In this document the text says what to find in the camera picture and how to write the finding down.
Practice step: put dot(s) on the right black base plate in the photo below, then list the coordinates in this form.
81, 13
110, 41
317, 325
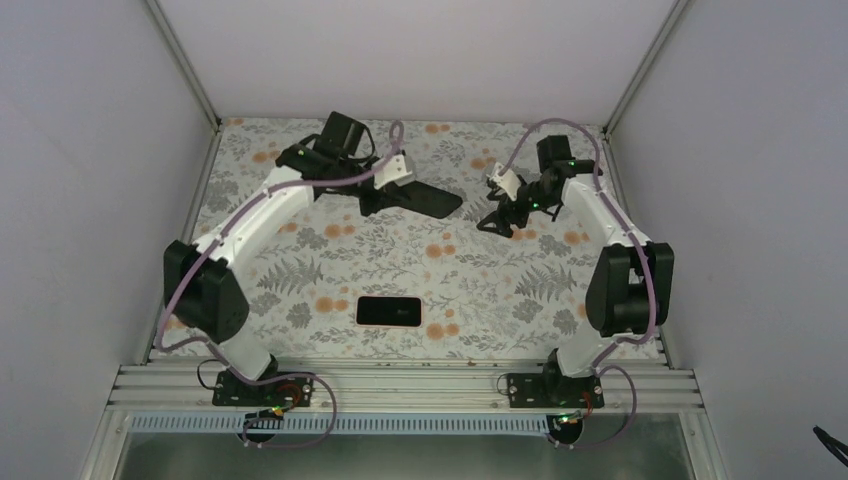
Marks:
535, 390

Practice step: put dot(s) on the black object at right edge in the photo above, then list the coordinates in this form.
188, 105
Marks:
834, 446

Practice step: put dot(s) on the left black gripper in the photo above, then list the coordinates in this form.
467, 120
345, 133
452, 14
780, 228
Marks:
380, 201

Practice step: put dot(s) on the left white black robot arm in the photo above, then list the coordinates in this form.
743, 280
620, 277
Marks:
203, 299

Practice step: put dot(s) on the slotted grey cable duct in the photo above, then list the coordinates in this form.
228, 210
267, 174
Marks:
344, 423

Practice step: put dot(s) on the aluminium rail frame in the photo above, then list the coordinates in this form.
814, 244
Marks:
446, 387

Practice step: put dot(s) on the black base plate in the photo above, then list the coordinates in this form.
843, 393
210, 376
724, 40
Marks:
284, 394
535, 390

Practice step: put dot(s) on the floral patterned table mat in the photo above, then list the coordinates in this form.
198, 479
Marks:
484, 297

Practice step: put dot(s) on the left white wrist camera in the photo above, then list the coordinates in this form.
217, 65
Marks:
396, 170

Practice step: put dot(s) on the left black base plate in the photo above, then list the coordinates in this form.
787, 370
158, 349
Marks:
284, 394

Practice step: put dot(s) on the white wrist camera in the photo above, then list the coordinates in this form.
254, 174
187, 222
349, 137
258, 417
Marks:
396, 170
509, 181

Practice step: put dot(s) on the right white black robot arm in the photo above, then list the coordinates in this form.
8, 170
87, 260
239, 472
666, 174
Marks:
628, 294

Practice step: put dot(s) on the black phone with pink edge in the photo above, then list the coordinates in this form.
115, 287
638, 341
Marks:
389, 311

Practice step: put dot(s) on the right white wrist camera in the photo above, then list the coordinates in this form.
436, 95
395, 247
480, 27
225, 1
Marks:
509, 181

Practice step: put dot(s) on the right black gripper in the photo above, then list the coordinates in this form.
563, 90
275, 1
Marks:
503, 221

